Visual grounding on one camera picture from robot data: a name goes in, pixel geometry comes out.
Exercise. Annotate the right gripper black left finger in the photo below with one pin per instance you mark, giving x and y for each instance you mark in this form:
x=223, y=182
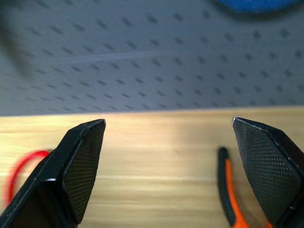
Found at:
x=71, y=171

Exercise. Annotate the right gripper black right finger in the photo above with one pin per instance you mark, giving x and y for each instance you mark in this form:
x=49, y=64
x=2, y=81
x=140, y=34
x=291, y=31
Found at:
x=270, y=171

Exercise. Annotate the orange black pliers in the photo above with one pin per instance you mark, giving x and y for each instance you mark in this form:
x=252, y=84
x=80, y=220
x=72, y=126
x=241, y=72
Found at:
x=229, y=187

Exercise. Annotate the blue tape roll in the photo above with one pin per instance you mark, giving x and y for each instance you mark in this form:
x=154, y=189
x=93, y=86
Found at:
x=256, y=5

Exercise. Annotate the dark grey pegboard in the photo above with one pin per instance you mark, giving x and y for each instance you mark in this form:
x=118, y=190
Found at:
x=152, y=59

